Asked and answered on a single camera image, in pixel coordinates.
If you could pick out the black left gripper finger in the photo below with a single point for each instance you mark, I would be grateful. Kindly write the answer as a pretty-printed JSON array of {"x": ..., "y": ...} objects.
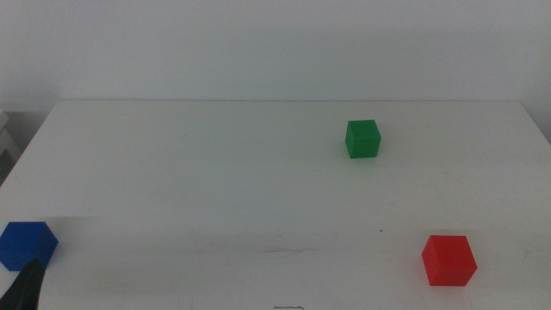
[{"x": 23, "y": 288}]

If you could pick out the blue cube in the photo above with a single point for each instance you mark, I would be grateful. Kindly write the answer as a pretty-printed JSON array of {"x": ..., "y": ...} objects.
[{"x": 21, "y": 243}]

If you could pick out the green cube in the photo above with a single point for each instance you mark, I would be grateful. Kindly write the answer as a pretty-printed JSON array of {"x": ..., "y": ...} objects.
[{"x": 363, "y": 140}]

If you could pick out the red cube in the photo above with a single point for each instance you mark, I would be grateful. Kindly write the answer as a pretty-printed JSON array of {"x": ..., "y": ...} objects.
[{"x": 450, "y": 260}]

